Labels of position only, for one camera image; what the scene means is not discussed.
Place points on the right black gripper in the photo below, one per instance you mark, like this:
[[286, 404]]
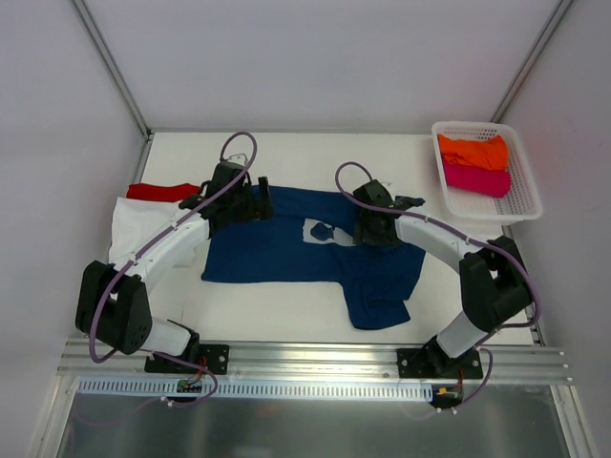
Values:
[[398, 204]]

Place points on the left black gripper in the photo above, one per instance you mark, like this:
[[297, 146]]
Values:
[[255, 202]]

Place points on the navy blue t shirt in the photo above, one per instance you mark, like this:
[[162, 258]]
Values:
[[309, 239]]

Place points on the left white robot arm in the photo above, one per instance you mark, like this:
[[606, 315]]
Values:
[[113, 304]]

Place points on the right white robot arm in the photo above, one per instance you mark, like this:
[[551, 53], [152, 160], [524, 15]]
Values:
[[492, 279]]

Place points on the folded red t shirt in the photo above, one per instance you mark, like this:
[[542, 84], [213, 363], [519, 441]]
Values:
[[157, 193]]

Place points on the pink t shirt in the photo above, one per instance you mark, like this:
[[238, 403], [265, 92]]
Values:
[[494, 184]]

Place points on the folded white t shirt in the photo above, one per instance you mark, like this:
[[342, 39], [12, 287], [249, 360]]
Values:
[[137, 222]]

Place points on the orange t shirt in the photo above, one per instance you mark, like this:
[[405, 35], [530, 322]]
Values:
[[491, 154]]

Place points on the white plastic basket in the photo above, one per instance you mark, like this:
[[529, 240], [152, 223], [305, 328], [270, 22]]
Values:
[[521, 203]]

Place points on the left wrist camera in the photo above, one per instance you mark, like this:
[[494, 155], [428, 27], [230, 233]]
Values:
[[239, 158]]

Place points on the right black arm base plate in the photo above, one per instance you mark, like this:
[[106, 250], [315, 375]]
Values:
[[421, 363]]

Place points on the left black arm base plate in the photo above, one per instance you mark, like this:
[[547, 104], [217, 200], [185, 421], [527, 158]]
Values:
[[214, 357]]

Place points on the white slotted cable duct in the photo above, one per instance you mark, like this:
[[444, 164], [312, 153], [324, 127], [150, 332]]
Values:
[[251, 389]]

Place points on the aluminium mounting rail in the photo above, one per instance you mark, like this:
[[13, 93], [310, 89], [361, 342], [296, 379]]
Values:
[[361, 363]]

